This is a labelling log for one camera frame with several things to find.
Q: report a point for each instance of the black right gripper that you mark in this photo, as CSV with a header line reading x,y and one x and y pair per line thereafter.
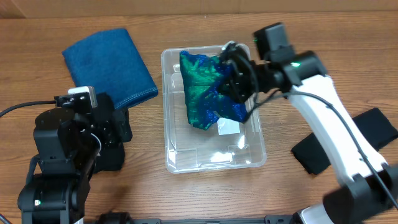
x,y
241,86

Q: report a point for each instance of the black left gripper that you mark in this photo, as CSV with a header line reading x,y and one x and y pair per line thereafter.
x,y
115,125

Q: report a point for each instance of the blue sequin cloth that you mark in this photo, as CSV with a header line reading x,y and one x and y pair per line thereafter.
x,y
202,75

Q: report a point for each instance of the black cloth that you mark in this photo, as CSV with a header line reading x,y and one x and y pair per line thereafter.
x,y
110,160
376,128
311,155

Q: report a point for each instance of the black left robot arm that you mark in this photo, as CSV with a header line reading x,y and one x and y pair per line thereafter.
x,y
58,180

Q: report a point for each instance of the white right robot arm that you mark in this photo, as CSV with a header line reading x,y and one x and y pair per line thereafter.
x,y
368,184

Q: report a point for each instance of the white label in container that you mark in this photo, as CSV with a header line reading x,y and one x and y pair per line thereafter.
x,y
227,126

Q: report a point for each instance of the clear plastic container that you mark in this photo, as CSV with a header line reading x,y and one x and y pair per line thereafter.
x,y
189,149

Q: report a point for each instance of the dark blue folded towel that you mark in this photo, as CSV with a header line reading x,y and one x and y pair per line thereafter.
x,y
110,63

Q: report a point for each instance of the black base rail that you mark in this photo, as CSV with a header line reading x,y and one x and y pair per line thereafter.
x,y
125,218

